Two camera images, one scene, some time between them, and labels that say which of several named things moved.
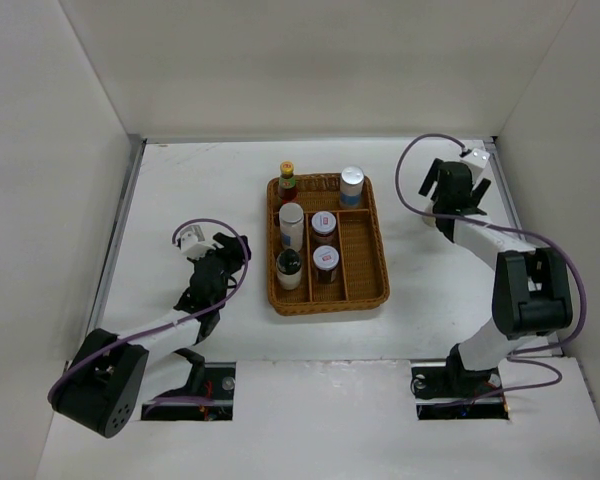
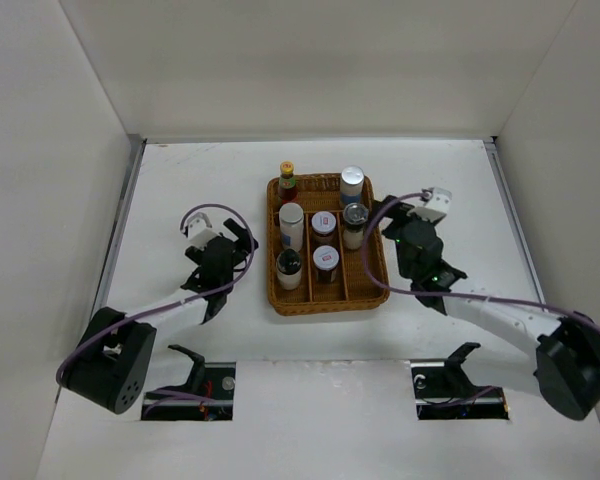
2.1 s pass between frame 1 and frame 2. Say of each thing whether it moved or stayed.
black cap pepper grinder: stayed
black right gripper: moved
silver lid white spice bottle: stayed
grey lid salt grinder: moved
